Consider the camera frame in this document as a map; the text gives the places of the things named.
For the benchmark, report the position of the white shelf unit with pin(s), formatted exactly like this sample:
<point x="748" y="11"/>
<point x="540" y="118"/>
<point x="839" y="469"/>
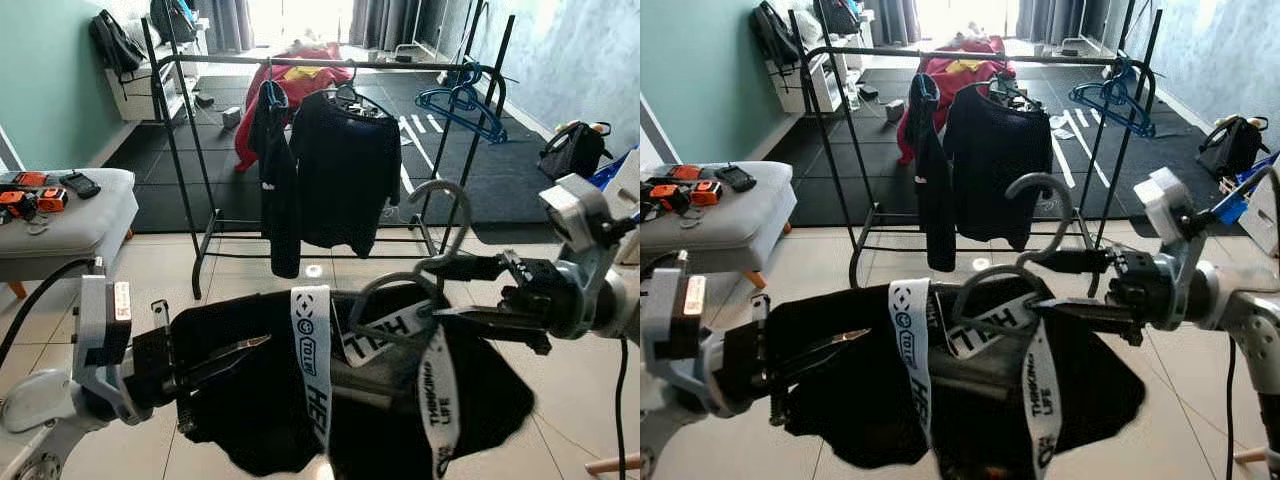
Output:
<point x="805" y="90"/>
<point x="140" y="100"/>

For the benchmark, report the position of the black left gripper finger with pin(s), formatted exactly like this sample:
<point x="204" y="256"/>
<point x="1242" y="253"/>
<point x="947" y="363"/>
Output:
<point x="205" y="375"/>
<point x="830" y="342"/>
<point x="235" y="348"/>
<point x="800" y="370"/>

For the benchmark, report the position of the black metal clothes rack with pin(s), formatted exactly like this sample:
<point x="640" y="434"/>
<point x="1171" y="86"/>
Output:
<point x="1050" y="58"/>
<point x="400" y="64"/>

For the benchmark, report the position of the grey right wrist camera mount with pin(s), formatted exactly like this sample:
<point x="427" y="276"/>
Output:
<point x="575" y="210"/>
<point x="1165" y="200"/>

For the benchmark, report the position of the beige stick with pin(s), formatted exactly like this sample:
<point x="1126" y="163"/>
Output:
<point x="1260" y="455"/>
<point x="615" y="464"/>

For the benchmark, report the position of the black backpack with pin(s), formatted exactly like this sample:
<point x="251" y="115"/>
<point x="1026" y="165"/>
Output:
<point x="575" y="155"/>
<point x="1235" y="150"/>

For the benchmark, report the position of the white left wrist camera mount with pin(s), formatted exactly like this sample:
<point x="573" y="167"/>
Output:
<point x="100" y="340"/>
<point x="670" y="340"/>

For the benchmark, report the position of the black shirt white text bands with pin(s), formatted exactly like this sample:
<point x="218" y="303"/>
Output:
<point x="250" y="400"/>
<point x="860" y="400"/>

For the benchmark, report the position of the small orange device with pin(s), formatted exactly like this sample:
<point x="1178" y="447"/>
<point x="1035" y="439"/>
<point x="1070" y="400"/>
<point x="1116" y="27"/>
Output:
<point x="30" y="179"/>
<point x="683" y="172"/>

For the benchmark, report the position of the grey upholstered bench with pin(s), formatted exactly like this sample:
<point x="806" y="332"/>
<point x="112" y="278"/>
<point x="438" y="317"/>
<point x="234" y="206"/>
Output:
<point x="80" y="230"/>
<point x="740" y="230"/>

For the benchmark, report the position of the blue plastic hanger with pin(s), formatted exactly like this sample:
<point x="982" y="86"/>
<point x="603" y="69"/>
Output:
<point x="928" y="88"/>
<point x="270" y="95"/>
<point x="1088" y="92"/>
<point x="435" y="98"/>
<point x="1140" y="125"/>
<point x="490" y="130"/>

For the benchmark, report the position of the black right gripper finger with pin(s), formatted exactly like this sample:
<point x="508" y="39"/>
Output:
<point x="1075" y="262"/>
<point x="490" y="320"/>
<point x="470" y="268"/>
<point x="1090" y="313"/>

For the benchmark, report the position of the black hanging bag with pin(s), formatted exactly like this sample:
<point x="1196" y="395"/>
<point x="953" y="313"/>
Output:
<point x="115" y="45"/>
<point x="778" y="35"/>
<point x="175" y="20"/>
<point x="838" y="15"/>

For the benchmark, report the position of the orange and black device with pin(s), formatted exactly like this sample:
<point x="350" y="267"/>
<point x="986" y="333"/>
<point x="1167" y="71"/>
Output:
<point x="700" y="193"/>
<point x="45" y="200"/>

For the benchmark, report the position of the black t-shirt green print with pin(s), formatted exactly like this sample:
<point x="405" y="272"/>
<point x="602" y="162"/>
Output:
<point x="995" y="160"/>
<point x="345" y="170"/>

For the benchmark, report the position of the red shirt yellow print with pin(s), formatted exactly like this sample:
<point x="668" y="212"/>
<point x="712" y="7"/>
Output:
<point x="325" y="78"/>
<point x="985" y="68"/>

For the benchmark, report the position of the grey curtain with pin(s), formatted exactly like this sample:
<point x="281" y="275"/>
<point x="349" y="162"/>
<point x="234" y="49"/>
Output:
<point x="1055" y="20"/>
<point x="225" y="25"/>
<point x="892" y="20"/>
<point x="395" y="22"/>

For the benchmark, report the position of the black floor mat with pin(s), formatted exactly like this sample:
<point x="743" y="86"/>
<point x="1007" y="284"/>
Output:
<point x="500" y="190"/>
<point x="1178" y="140"/>

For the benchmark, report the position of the blue bag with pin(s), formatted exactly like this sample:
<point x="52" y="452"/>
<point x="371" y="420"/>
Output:
<point x="1262" y="168"/>
<point x="615" y="172"/>

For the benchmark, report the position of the black remote control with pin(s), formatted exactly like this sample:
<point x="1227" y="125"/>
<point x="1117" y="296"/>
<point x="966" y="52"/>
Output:
<point x="80" y="185"/>
<point x="735" y="178"/>

